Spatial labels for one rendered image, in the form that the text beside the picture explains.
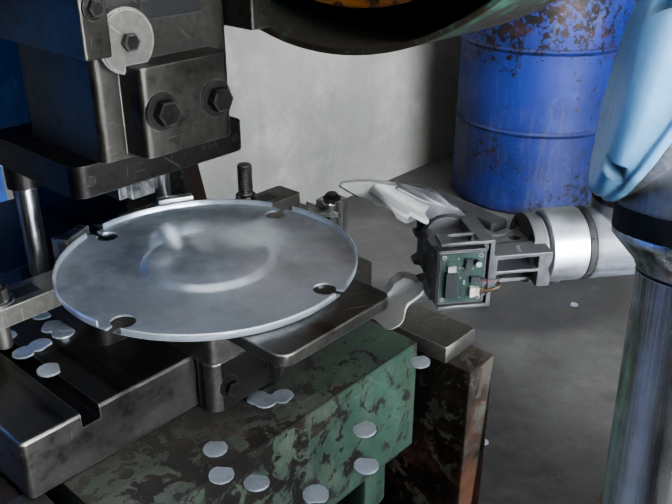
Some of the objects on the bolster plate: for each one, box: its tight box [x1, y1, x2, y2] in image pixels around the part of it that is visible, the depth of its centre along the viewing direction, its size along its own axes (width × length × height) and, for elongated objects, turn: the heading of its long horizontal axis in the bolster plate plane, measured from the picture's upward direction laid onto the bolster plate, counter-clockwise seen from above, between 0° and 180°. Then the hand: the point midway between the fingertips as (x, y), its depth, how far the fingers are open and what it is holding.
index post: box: [316, 191, 348, 233], centre depth 90 cm, size 3×3×10 cm
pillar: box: [14, 188, 51, 276], centre depth 82 cm, size 2×2×14 cm
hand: (336, 252), depth 79 cm, fingers open, 14 cm apart
